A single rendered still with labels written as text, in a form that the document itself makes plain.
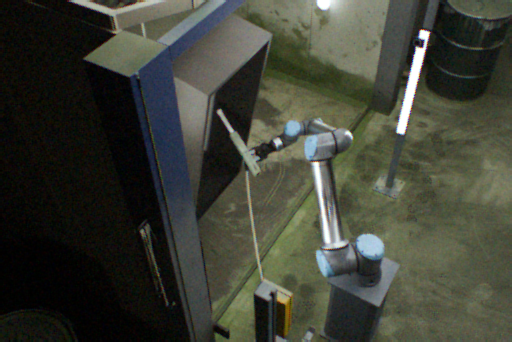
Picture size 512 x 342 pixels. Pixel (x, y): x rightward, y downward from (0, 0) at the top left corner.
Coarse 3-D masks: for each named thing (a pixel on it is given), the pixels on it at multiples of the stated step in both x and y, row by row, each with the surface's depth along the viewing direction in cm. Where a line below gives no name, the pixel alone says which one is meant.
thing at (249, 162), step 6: (222, 114) 333; (228, 126) 330; (234, 132) 328; (234, 138) 327; (240, 138) 327; (240, 144) 326; (240, 150) 325; (246, 150) 325; (246, 156) 323; (246, 162) 324; (252, 162) 322; (246, 168) 338; (252, 168) 321; (258, 168) 321
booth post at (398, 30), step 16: (400, 0) 404; (416, 0) 407; (400, 16) 413; (384, 32) 429; (400, 32) 422; (384, 48) 439; (400, 48) 431; (384, 64) 449; (400, 64) 443; (384, 80) 459; (400, 80) 467; (384, 96) 470; (384, 112) 481
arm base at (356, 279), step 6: (378, 270) 286; (348, 276) 293; (354, 276) 288; (360, 276) 286; (366, 276) 284; (372, 276) 285; (378, 276) 288; (354, 282) 289; (360, 282) 287; (366, 282) 286; (372, 282) 288
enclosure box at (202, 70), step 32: (224, 32) 276; (256, 32) 280; (192, 64) 257; (224, 64) 261; (256, 64) 302; (192, 96) 253; (224, 96) 333; (256, 96) 317; (192, 128) 269; (224, 128) 354; (192, 160) 288; (224, 160) 377; (192, 192) 309
